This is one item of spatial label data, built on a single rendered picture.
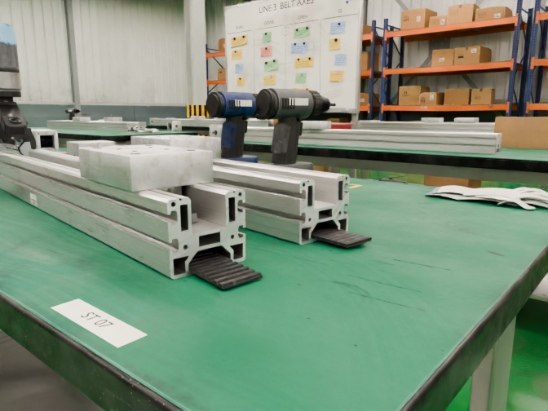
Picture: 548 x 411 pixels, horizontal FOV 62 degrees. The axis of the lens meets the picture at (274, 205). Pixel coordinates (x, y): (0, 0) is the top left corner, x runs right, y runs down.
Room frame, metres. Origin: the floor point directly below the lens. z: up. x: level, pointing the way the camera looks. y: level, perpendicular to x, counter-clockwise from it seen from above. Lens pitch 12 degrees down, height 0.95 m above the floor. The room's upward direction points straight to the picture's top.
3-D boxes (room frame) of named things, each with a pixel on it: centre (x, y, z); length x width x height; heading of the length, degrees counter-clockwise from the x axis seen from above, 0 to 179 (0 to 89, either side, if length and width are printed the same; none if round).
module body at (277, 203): (0.91, 0.20, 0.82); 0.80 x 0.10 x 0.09; 42
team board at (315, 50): (4.25, -0.12, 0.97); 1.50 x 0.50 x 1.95; 50
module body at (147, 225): (0.78, 0.34, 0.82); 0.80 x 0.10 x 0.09; 42
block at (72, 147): (1.23, 0.50, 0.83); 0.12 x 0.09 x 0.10; 132
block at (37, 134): (2.02, 1.02, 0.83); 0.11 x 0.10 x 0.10; 133
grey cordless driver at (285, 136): (0.97, -0.06, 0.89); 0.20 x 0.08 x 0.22; 127
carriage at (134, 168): (0.60, 0.17, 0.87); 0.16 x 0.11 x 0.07; 42
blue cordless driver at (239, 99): (1.12, 0.07, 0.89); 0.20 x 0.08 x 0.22; 133
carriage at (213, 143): (0.91, 0.20, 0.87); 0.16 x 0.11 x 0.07; 42
